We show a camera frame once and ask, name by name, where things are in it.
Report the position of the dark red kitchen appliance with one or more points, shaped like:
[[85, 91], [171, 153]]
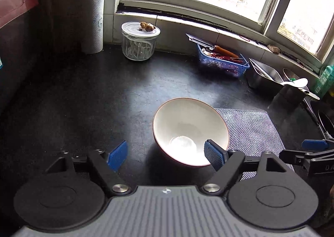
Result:
[[13, 43]]

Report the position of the green bottle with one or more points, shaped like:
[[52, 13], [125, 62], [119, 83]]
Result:
[[325, 80]]

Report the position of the white plastic spoon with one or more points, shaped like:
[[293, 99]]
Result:
[[297, 82]]

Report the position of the steel rectangular container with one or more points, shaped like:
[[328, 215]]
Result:
[[261, 77]]

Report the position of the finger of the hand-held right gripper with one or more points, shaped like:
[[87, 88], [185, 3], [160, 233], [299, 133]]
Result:
[[292, 156], [314, 144]]

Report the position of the ginger piece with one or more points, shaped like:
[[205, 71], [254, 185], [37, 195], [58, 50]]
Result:
[[149, 27]]

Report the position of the steel utensil cup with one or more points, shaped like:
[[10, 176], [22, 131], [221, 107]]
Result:
[[289, 96]]

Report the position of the dark pan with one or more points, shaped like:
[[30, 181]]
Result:
[[327, 124]]

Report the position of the small brown lump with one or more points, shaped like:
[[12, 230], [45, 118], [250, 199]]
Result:
[[274, 49]]

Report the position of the blue plastic basket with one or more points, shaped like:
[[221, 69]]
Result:
[[224, 67]]

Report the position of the white bowl with red rim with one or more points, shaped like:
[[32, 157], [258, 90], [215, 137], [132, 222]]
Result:
[[188, 122]]

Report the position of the grey mesh dishcloth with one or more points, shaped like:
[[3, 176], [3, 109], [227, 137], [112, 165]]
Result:
[[253, 132]]

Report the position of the paper towel roll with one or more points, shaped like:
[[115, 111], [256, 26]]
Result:
[[91, 22]]

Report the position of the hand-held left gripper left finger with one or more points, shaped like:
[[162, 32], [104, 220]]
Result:
[[117, 156]]

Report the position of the glass jar with clear lid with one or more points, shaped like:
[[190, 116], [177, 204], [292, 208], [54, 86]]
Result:
[[138, 46]]

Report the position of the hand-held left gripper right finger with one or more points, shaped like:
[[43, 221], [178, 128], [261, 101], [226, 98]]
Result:
[[214, 156]]

